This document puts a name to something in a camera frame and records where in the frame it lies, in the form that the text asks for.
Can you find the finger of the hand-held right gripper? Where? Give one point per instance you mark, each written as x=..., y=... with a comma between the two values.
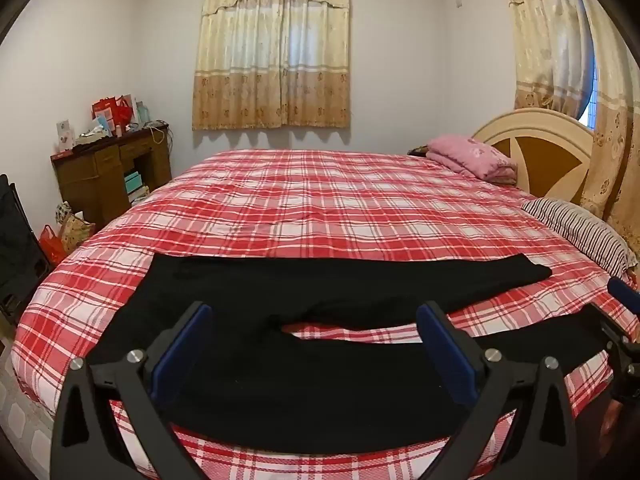
x=611, y=329
x=622, y=291

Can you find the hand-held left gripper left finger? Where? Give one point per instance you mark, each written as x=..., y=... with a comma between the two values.
x=181, y=357

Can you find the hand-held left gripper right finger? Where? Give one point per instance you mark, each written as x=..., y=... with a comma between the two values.
x=446, y=357

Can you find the black pants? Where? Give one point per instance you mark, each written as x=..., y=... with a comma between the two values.
x=300, y=385

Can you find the striped pillow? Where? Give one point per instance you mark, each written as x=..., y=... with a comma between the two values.
x=582, y=232

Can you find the beige floral curtain panel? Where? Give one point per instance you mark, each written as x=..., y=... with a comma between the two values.
x=547, y=35
x=617, y=160

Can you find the cream wooden headboard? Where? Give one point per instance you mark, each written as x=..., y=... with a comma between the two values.
x=542, y=162

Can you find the floral shopping bag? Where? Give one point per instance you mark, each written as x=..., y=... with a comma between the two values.
x=75, y=230

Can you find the red plastic bag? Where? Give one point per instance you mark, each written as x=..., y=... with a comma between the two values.
x=51, y=247

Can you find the teal box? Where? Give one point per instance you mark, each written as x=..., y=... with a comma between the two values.
x=133, y=181

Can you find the window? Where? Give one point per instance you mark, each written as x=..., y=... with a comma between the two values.
x=591, y=95

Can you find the red plaid bed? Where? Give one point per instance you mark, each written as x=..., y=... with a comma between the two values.
x=325, y=200

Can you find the folded pink blanket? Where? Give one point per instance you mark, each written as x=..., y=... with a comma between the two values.
x=470, y=157

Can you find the brown wooden desk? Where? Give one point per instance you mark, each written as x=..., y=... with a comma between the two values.
x=82, y=180

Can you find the dark object behind pink blanket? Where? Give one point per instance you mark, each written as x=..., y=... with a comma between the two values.
x=417, y=151

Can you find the white greeting card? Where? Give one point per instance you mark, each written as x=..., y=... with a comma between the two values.
x=65, y=135

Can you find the red gift bag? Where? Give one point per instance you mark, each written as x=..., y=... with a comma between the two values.
x=110, y=112

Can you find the beige floral window curtain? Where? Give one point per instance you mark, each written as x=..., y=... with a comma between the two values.
x=272, y=50

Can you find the black folding frame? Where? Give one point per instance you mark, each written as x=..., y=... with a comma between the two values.
x=17, y=255

